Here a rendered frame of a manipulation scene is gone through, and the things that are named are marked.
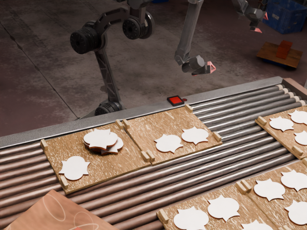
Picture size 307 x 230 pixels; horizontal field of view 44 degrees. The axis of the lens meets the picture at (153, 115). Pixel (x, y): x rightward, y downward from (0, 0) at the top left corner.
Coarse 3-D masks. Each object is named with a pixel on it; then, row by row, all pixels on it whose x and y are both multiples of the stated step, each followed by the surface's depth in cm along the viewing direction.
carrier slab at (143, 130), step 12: (180, 108) 214; (132, 120) 200; (144, 120) 202; (156, 120) 203; (168, 120) 204; (180, 120) 205; (192, 120) 206; (132, 132) 192; (144, 132) 193; (156, 132) 194; (168, 132) 195; (180, 132) 196; (144, 144) 186; (192, 144) 189; (204, 144) 190; (216, 144) 191; (156, 156) 179; (168, 156) 180; (180, 156) 182
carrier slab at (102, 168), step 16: (96, 128) 192; (112, 128) 193; (48, 144) 179; (64, 144) 180; (80, 144) 181; (128, 144) 185; (48, 160) 171; (64, 160) 171; (96, 160) 173; (112, 160) 174; (128, 160) 175; (96, 176) 165; (112, 176) 166
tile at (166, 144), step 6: (162, 138) 189; (168, 138) 189; (174, 138) 190; (156, 144) 185; (162, 144) 185; (168, 144) 186; (174, 144) 186; (180, 144) 187; (162, 150) 182; (168, 150) 182; (174, 150) 182
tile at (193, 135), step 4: (192, 128) 198; (184, 132) 195; (188, 132) 195; (192, 132) 195; (196, 132) 196; (200, 132) 196; (204, 132) 196; (184, 136) 192; (188, 136) 192; (192, 136) 192; (196, 136) 193; (200, 136) 193; (204, 136) 193; (184, 140) 190; (188, 140) 190; (192, 140) 190; (196, 140) 190; (200, 140) 191; (204, 140) 191; (196, 144) 189
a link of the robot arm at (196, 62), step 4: (176, 56) 207; (196, 56) 203; (176, 60) 208; (180, 60) 207; (188, 60) 205; (192, 60) 205; (196, 60) 202; (200, 60) 204; (180, 64) 208; (192, 64) 205; (196, 64) 203; (200, 64) 203; (192, 68) 206; (196, 68) 206
